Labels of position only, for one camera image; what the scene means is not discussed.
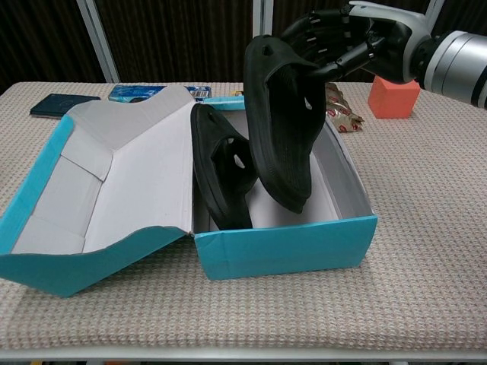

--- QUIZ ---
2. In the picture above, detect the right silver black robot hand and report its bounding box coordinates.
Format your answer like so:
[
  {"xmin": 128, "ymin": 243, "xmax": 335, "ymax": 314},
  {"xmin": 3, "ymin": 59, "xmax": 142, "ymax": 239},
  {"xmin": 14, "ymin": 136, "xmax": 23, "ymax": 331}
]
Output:
[{"xmin": 281, "ymin": 0, "xmax": 433, "ymax": 85}]

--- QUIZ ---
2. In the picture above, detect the black rubber slipper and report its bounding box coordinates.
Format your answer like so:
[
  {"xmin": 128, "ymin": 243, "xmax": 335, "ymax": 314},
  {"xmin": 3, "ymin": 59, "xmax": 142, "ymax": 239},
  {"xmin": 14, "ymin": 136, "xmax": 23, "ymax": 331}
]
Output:
[
  {"xmin": 243, "ymin": 33, "xmax": 328, "ymax": 214},
  {"xmin": 189, "ymin": 104, "xmax": 259, "ymax": 231}
]

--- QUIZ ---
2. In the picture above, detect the light blue cardboard shoe box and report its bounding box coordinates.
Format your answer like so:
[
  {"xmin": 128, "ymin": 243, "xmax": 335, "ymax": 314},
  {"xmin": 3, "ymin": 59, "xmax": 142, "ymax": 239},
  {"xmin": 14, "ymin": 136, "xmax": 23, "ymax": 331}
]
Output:
[{"xmin": 0, "ymin": 84, "xmax": 380, "ymax": 298}]

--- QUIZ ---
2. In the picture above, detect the blue snack packet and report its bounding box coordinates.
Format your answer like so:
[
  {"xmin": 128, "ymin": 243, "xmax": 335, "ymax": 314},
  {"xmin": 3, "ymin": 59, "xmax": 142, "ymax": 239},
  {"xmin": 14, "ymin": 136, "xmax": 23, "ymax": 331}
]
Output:
[{"xmin": 108, "ymin": 84, "xmax": 212, "ymax": 103}]

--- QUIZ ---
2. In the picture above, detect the orange cube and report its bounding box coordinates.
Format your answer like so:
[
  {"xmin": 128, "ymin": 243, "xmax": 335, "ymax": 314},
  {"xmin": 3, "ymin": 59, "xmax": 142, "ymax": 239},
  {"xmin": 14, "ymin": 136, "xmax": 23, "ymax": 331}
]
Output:
[{"xmin": 368, "ymin": 75, "xmax": 422, "ymax": 120}]

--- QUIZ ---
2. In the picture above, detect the brown gold snack packet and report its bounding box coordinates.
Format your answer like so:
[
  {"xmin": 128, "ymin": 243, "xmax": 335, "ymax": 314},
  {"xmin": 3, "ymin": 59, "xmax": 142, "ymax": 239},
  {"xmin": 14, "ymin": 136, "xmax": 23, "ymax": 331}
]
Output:
[{"xmin": 325, "ymin": 82, "xmax": 365, "ymax": 134}]

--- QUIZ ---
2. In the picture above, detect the beige woven table cloth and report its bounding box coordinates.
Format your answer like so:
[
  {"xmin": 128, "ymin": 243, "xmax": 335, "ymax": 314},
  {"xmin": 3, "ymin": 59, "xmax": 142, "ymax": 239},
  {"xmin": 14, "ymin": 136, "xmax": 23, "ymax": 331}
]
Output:
[{"xmin": 0, "ymin": 81, "xmax": 487, "ymax": 351}]

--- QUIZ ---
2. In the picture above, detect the white partition post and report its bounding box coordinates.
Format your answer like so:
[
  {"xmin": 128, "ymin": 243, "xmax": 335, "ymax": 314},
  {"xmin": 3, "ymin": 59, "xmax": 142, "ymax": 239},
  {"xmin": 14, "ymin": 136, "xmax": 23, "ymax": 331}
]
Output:
[
  {"xmin": 253, "ymin": 0, "xmax": 273, "ymax": 38},
  {"xmin": 422, "ymin": 0, "xmax": 445, "ymax": 39},
  {"xmin": 75, "ymin": 0, "xmax": 121, "ymax": 84}
]

